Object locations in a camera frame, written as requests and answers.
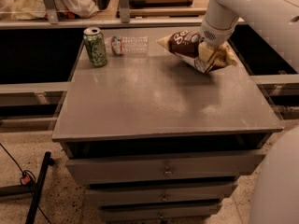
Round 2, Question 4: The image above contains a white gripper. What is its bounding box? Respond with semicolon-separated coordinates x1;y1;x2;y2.
198;20;235;63

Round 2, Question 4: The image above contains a brown chip bag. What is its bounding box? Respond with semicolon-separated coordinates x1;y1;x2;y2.
157;30;237;74

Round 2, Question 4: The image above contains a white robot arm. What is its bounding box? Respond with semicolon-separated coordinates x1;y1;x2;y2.
200;0;299;71

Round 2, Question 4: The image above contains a clear plastic water bottle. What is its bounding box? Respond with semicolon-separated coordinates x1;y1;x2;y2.
105;35;149;55

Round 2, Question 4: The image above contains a grey drawer cabinet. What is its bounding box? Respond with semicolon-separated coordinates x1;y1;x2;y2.
52;28;282;212

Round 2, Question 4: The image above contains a green soda can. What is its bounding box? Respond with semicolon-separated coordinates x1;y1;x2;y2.
83;27;107;67

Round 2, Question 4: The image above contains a top grey drawer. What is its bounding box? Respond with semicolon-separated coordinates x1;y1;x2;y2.
66;150;265;184

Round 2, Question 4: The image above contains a grey drawer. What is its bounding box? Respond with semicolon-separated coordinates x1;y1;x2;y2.
100;203;222;222
86;181;237;206
66;150;265;184

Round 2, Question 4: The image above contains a white cloth on shelf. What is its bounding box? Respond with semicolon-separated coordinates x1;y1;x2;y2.
0;0;99;21

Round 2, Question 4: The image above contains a middle grey drawer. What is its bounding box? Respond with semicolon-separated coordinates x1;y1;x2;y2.
86;181;237;206

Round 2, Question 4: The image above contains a bottom grey drawer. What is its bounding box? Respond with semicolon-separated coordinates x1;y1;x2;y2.
100;203;222;222

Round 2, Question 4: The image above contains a black stand leg left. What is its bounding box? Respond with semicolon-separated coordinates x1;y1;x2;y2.
0;151;55;224

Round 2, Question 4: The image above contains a grey metal bracket middle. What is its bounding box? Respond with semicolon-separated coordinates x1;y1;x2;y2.
119;0;130;23

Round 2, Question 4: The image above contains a grey metal bracket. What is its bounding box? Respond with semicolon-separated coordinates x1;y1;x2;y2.
43;0;59;24
119;0;130;23

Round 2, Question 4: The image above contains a grey metal bracket left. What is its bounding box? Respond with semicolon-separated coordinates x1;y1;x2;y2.
43;0;59;24

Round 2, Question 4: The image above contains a black cable with orange clip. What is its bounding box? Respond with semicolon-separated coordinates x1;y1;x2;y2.
0;143;53;224

